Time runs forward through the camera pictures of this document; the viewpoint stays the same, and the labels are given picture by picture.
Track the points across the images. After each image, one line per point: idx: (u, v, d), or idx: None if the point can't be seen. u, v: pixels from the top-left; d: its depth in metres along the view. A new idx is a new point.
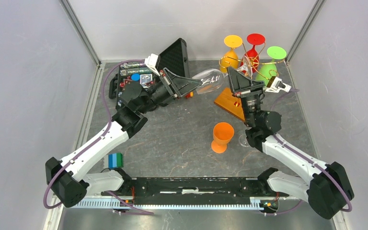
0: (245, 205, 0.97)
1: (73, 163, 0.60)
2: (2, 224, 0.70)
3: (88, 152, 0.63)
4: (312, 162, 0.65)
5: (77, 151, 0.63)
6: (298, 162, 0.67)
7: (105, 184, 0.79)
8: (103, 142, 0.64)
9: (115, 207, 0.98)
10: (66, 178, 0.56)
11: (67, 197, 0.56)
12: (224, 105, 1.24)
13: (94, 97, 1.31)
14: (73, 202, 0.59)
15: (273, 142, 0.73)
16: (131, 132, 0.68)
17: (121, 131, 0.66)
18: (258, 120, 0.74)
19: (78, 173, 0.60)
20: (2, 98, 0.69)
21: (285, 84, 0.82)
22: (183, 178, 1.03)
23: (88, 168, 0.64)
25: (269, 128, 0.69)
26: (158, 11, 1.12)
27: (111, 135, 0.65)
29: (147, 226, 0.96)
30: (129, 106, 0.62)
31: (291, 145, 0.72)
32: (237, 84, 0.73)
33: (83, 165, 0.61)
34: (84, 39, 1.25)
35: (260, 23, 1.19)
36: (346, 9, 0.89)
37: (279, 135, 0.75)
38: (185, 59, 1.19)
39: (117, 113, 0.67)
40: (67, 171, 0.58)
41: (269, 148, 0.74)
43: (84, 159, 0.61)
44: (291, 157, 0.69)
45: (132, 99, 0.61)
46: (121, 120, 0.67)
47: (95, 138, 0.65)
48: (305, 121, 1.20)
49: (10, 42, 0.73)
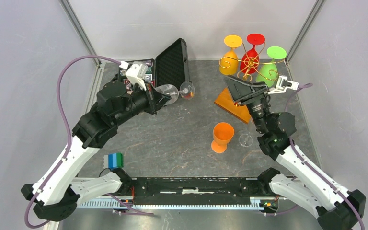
0: (245, 205, 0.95)
1: (41, 191, 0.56)
2: (3, 224, 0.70)
3: (55, 176, 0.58)
4: (335, 188, 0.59)
5: (44, 177, 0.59)
6: (319, 185, 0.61)
7: (101, 189, 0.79)
8: (67, 163, 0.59)
9: (115, 207, 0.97)
10: (38, 209, 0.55)
11: (52, 216, 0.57)
12: (224, 105, 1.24)
13: (94, 97, 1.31)
14: (65, 214, 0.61)
15: (293, 157, 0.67)
16: (97, 143, 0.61)
17: (83, 148, 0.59)
18: (270, 124, 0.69)
19: (51, 198, 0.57)
20: (2, 98, 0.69)
21: (292, 81, 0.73)
22: (183, 178, 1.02)
23: (64, 188, 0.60)
25: (281, 130, 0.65)
26: (158, 11, 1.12)
27: (74, 155, 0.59)
29: (147, 226, 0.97)
30: (105, 105, 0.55)
31: (312, 163, 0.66)
32: (237, 91, 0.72)
33: (52, 191, 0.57)
34: (84, 39, 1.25)
35: (260, 23, 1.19)
36: (347, 9, 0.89)
37: (299, 149, 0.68)
38: (185, 59, 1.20)
39: (76, 126, 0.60)
40: (38, 200, 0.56)
41: (286, 163, 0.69)
43: (51, 186, 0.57)
44: (311, 178, 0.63)
45: (109, 98, 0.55)
46: (84, 133, 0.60)
47: (58, 162, 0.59)
48: (305, 121, 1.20)
49: (10, 42, 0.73)
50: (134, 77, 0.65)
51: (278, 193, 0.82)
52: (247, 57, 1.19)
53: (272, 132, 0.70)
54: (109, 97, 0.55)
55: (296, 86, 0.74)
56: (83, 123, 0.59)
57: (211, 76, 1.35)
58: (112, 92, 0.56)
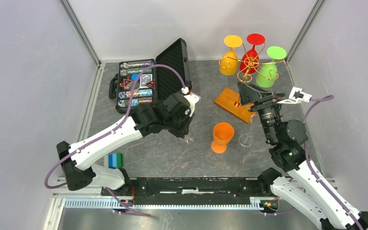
0: (245, 205, 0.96)
1: (78, 152, 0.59)
2: (4, 224, 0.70)
3: (97, 143, 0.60)
4: (347, 210, 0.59)
5: (86, 140, 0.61)
6: (331, 204, 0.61)
7: (108, 181, 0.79)
8: (113, 137, 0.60)
9: (115, 207, 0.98)
10: (68, 167, 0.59)
11: (71, 183, 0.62)
12: (224, 105, 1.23)
13: (94, 97, 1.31)
14: (77, 186, 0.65)
15: (308, 173, 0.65)
16: (145, 131, 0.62)
17: (134, 129, 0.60)
18: (279, 133, 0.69)
19: (83, 163, 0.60)
20: (2, 98, 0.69)
21: (304, 93, 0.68)
22: (183, 178, 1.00)
23: (96, 158, 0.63)
25: (291, 137, 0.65)
26: (158, 11, 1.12)
27: (121, 132, 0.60)
29: (147, 226, 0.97)
30: (175, 106, 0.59)
31: (327, 181, 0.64)
32: (247, 96, 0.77)
33: (87, 157, 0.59)
34: (84, 39, 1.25)
35: (260, 23, 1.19)
36: (347, 9, 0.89)
37: (314, 165, 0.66)
38: (185, 59, 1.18)
39: (135, 108, 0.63)
40: (72, 159, 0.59)
41: (300, 178, 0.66)
43: (89, 151, 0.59)
44: (324, 197, 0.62)
45: (180, 102, 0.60)
46: (138, 117, 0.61)
47: (106, 132, 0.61)
48: (305, 121, 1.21)
49: (9, 42, 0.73)
50: (192, 105, 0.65)
51: (276, 193, 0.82)
52: (247, 57, 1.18)
53: (284, 143, 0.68)
54: (180, 100, 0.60)
55: (308, 98, 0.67)
56: (143, 108, 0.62)
57: (211, 76, 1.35)
58: (185, 100, 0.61)
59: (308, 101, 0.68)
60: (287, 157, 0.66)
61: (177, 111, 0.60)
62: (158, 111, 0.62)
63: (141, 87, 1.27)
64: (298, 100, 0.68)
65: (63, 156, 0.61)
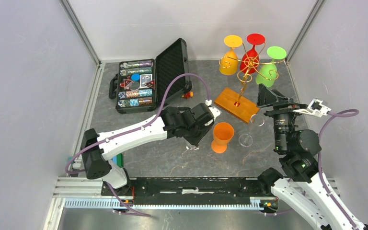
0: (245, 205, 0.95)
1: (108, 142, 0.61)
2: (5, 224, 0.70)
3: (125, 137, 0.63)
4: (354, 225, 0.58)
5: (115, 132, 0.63)
6: (339, 218, 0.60)
7: (115, 178, 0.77)
8: (143, 133, 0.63)
9: (115, 207, 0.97)
10: (95, 154, 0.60)
11: (90, 171, 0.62)
12: (224, 105, 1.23)
13: (94, 97, 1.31)
14: (93, 176, 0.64)
15: (319, 187, 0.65)
16: (171, 133, 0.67)
17: (162, 130, 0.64)
18: (291, 142, 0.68)
19: (109, 153, 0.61)
20: (2, 97, 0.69)
21: (323, 105, 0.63)
22: (183, 178, 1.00)
23: (120, 151, 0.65)
25: (304, 148, 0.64)
26: (158, 11, 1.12)
27: (151, 130, 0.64)
29: (147, 226, 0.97)
30: (203, 115, 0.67)
31: (337, 196, 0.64)
32: (264, 98, 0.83)
33: (115, 147, 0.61)
34: (84, 39, 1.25)
35: (261, 23, 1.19)
36: (347, 9, 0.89)
37: (326, 179, 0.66)
38: (185, 59, 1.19)
39: (165, 110, 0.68)
40: (100, 147, 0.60)
41: (310, 191, 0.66)
43: (118, 142, 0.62)
44: (333, 210, 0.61)
45: (206, 112, 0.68)
46: (167, 120, 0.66)
47: (135, 128, 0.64)
48: (306, 121, 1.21)
49: (9, 42, 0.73)
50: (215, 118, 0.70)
51: (277, 194, 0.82)
52: (247, 57, 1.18)
53: (295, 153, 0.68)
54: (207, 110, 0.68)
55: (327, 111, 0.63)
56: (172, 111, 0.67)
57: (212, 76, 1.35)
58: (210, 111, 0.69)
59: (325, 115, 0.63)
60: (298, 168, 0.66)
61: (202, 119, 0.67)
62: (185, 117, 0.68)
63: (141, 87, 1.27)
64: (316, 112, 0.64)
65: (92, 143, 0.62)
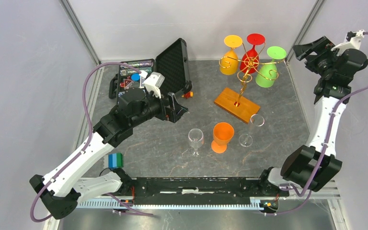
0: (244, 205, 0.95)
1: (54, 181, 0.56)
2: (4, 224, 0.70)
3: (70, 167, 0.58)
4: (327, 141, 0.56)
5: (59, 167, 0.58)
6: (320, 131, 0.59)
7: (100, 189, 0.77)
8: (85, 157, 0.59)
9: (115, 207, 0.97)
10: (47, 198, 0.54)
11: (55, 212, 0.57)
12: (224, 105, 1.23)
13: (94, 97, 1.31)
14: (64, 213, 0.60)
15: (328, 104, 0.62)
16: (114, 141, 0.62)
17: (102, 143, 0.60)
18: (329, 58, 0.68)
19: (61, 191, 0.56)
20: (2, 98, 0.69)
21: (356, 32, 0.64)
22: (183, 178, 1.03)
23: (74, 181, 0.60)
25: (345, 55, 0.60)
26: (157, 11, 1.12)
27: (92, 149, 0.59)
29: (147, 226, 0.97)
30: (127, 108, 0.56)
31: (339, 121, 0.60)
32: None
33: (64, 183, 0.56)
34: (84, 39, 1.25)
35: (260, 23, 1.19)
36: (347, 9, 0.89)
37: (343, 106, 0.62)
38: (185, 59, 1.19)
39: (100, 122, 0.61)
40: (49, 189, 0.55)
41: (319, 105, 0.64)
43: (65, 177, 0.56)
44: (320, 122, 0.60)
45: (131, 102, 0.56)
46: (105, 131, 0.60)
47: (75, 154, 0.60)
48: (305, 121, 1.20)
49: (10, 42, 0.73)
50: (152, 87, 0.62)
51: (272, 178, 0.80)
52: (247, 57, 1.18)
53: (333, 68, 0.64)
54: (130, 100, 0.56)
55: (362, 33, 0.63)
56: (106, 120, 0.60)
57: (211, 76, 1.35)
58: (135, 97, 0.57)
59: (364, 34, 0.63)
60: (328, 86, 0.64)
61: (131, 110, 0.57)
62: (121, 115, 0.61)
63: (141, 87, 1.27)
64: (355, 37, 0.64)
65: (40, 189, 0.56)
